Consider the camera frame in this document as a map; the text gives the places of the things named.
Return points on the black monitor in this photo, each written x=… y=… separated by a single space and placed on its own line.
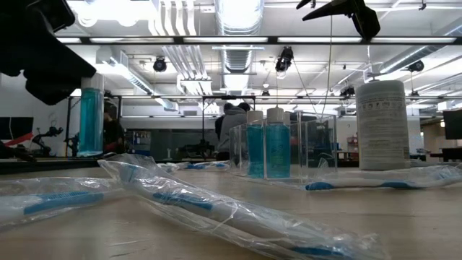
x=14 y=128
x=453 y=124

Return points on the red flat object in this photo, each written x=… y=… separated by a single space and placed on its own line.
x=25 y=138

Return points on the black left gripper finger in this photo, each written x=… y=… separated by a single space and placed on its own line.
x=50 y=88
x=66 y=61

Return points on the black metal table frame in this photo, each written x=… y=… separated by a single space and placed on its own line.
x=21 y=167

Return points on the white ceiling pipe bundle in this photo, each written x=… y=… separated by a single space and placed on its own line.
x=187 y=65

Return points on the black background workstation frame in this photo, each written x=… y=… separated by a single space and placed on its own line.
x=203 y=119

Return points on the white wrapped cup stack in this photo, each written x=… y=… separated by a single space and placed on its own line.
x=382 y=108

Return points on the black overhead crossbar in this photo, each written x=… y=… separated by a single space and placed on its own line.
x=252 y=40

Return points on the person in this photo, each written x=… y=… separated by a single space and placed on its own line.
x=234 y=122
x=218 y=128
x=113 y=135

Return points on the silver ventilation duct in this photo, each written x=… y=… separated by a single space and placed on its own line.
x=238 y=21

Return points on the clear acrylic organizer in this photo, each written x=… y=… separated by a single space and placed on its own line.
x=317 y=144

